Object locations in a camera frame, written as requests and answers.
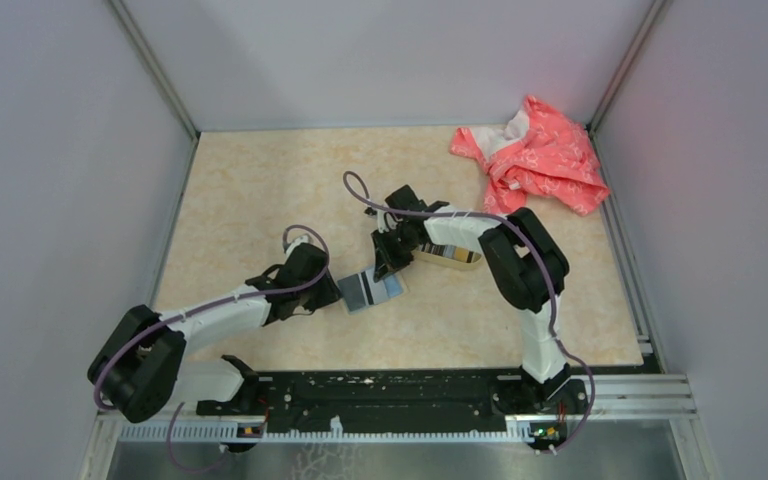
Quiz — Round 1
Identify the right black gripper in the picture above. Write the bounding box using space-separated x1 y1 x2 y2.
371 224 421 283

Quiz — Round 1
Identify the grey white credit card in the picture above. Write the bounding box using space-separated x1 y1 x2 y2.
337 267 390 314

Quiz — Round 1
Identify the beige card holder wallet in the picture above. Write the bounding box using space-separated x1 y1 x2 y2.
336 266 408 315

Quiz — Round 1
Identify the beige tray of cards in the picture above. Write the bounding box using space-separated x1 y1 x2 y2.
414 243 483 271

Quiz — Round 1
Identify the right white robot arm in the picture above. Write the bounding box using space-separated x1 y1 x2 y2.
365 185 570 412

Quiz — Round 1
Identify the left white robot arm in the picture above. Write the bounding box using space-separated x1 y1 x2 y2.
87 243 340 423

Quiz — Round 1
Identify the pink crumpled cloth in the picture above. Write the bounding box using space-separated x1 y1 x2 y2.
449 95 610 216

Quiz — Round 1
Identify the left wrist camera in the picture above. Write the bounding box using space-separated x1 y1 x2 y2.
285 234 311 254

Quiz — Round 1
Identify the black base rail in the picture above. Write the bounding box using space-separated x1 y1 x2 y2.
196 368 588 434

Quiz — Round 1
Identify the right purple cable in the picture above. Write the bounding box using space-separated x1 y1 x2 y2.
342 170 597 454

